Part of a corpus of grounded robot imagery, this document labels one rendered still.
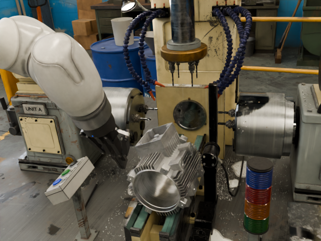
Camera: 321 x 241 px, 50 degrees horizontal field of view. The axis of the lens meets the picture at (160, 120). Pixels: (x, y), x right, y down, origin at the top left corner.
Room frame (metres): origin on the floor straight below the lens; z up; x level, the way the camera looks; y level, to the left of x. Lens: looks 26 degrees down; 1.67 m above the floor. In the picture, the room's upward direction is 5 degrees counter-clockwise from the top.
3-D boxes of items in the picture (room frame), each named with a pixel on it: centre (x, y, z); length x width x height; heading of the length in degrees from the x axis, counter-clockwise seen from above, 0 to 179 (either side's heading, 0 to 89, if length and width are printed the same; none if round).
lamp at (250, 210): (0.65, -0.22, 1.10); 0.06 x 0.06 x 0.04
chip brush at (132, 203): (1.07, 0.11, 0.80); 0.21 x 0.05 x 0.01; 167
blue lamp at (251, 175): (0.65, -0.22, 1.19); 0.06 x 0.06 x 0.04
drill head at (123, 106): (1.36, 0.24, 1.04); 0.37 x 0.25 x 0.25; 72
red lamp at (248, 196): (0.65, -0.22, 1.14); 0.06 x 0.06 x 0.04
